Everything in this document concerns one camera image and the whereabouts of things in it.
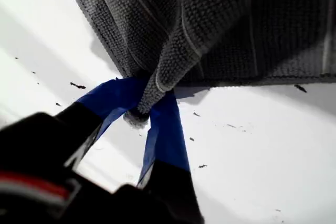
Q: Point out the grey striped towel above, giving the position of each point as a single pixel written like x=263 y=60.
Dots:
x=210 y=24

